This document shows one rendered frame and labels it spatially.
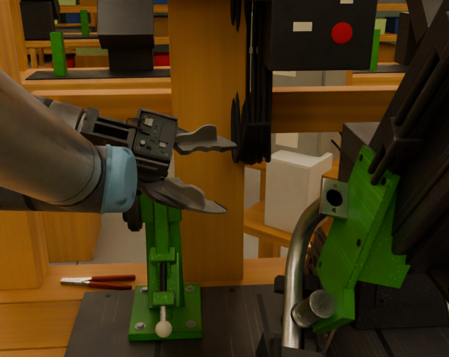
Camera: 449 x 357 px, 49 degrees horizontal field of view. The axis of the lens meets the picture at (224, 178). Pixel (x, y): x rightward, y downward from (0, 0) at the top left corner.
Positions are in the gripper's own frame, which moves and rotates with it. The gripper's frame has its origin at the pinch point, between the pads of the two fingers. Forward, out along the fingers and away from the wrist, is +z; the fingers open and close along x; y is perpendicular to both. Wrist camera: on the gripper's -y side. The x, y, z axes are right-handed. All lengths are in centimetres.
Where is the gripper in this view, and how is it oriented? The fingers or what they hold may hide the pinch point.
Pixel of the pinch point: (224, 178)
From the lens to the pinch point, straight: 70.3
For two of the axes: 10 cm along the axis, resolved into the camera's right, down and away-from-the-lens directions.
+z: 9.6, 2.3, 1.7
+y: 2.5, -3.6, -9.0
